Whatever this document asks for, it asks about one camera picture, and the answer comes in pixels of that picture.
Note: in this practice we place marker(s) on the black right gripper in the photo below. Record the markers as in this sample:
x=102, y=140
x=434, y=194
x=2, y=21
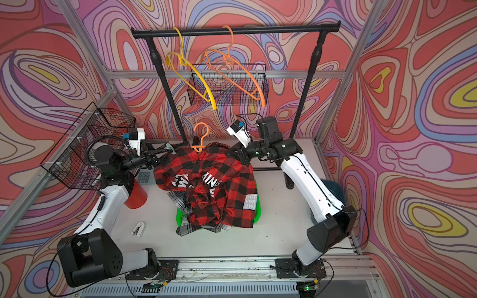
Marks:
x=241, y=152

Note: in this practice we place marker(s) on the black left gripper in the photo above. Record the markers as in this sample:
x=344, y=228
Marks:
x=149, y=161

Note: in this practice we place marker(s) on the teal clothespin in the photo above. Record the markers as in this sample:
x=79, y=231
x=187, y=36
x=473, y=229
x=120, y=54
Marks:
x=170, y=148

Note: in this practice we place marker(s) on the red plaid long-sleeve shirt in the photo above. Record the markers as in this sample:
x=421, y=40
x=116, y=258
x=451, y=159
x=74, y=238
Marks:
x=218, y=188

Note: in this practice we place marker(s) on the orange hanger with red shirt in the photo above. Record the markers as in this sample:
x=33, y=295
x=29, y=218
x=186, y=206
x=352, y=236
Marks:
x=201, y=135

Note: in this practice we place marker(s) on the grey plaid long-sleeve shirt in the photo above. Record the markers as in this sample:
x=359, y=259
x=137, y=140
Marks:
x=186, y=227

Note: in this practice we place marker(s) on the orange hanger with grey shirt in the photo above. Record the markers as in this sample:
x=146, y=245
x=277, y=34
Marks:
x=238, y=80

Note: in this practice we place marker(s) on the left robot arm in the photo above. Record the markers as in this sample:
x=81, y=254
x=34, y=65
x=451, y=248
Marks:
x=90, y=255

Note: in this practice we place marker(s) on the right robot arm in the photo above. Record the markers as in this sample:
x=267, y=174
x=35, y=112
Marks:
x=334, y=220

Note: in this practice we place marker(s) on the light blue desk calculator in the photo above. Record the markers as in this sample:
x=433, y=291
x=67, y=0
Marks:
x=146, y=177

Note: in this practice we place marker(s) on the red plastic cup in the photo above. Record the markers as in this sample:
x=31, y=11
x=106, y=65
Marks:
x=137, y=198

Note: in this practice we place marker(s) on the white clothespin on table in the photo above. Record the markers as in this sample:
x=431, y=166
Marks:
x=139, y=229

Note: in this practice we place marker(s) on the dark teal bin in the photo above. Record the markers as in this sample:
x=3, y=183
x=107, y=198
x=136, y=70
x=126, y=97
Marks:
x=335, y=192

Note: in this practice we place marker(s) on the black clothes rack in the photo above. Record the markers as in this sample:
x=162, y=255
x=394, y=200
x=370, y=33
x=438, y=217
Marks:
x=157, y=61

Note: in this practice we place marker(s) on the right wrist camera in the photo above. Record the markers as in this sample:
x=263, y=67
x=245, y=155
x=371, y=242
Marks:
x=238, y=130

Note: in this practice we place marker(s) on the rear black wire basket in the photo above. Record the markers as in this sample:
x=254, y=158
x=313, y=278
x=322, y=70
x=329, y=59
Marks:
x=202, y=80

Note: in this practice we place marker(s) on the black wire basket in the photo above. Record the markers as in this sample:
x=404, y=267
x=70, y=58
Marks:
x=202, y=80
x=70, y=160

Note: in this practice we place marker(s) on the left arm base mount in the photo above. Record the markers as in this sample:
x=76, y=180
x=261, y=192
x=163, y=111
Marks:
x=164, y=270

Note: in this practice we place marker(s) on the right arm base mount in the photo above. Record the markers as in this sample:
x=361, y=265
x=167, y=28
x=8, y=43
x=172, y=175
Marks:
x=287, y=268

